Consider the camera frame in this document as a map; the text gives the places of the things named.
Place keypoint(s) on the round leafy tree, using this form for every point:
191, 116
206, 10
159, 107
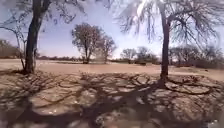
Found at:
86, 38

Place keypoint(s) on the large bare-branched tree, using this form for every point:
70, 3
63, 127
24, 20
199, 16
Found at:
164, 50

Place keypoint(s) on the row of trees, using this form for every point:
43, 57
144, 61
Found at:
186, 55

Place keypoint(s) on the large thick-trunked tree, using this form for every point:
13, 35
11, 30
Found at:
31, 43

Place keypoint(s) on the thin bare sapling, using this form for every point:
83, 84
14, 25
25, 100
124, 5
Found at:
19, 41

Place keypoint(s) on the bushes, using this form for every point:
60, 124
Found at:
8, 50

